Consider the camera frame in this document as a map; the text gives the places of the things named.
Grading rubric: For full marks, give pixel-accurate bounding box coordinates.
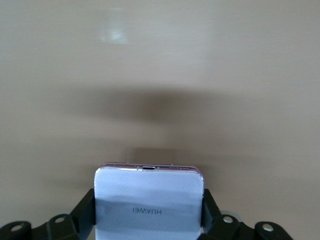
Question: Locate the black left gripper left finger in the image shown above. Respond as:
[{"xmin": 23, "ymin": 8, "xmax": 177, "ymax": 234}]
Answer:
[{"xmin": 0, "ymin": 188, "xmax": 96, "ymax": 240}]

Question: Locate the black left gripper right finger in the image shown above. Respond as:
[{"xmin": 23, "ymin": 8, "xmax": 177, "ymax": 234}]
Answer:
[{"xmin": 200, "ymin": 188, "xmax": 294, "ymax": 240}]

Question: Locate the lavender flip phone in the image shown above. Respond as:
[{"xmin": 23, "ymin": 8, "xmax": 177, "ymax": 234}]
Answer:
[{"xmin": 93, "ymin": 161, "xmax": 206, "ymax": 240}]

